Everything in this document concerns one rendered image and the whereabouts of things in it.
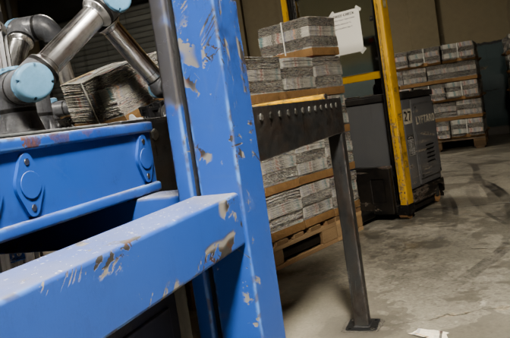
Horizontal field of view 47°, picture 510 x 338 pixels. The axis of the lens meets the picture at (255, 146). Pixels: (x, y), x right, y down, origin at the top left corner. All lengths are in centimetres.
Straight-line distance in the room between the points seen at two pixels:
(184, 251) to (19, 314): 20
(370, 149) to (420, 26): 534
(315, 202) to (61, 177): 269
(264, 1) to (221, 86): 925
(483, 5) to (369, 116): 548
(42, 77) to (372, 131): 254
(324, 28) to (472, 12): 587
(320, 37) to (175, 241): 301
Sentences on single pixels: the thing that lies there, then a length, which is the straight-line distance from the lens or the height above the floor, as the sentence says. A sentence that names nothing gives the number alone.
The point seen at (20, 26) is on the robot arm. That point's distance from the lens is 289.
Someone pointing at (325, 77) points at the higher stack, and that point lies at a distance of 346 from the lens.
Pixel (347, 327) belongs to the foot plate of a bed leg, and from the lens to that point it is 218.
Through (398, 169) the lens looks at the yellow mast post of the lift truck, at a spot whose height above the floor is 32.
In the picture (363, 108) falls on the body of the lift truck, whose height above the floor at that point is 72.
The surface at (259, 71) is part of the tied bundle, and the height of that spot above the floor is 100.
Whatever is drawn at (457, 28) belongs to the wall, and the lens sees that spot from 926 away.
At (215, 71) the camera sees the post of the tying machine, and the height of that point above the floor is 84.
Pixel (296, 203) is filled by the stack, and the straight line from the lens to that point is 312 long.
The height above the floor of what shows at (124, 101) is 91.
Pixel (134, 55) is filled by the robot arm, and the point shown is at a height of 107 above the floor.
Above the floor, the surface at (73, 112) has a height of 91.
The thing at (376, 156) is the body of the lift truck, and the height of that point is 40.
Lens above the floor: 78
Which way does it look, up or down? 3 degrees down
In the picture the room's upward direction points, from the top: 8 degrees counter-clockwise
